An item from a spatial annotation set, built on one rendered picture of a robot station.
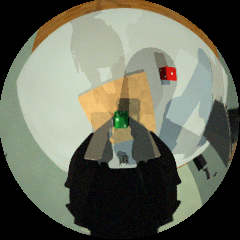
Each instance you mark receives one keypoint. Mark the red die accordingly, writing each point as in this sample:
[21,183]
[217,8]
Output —
[168,73]

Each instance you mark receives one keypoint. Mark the tan flat mat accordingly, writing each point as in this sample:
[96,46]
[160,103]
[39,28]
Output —
[131,94]

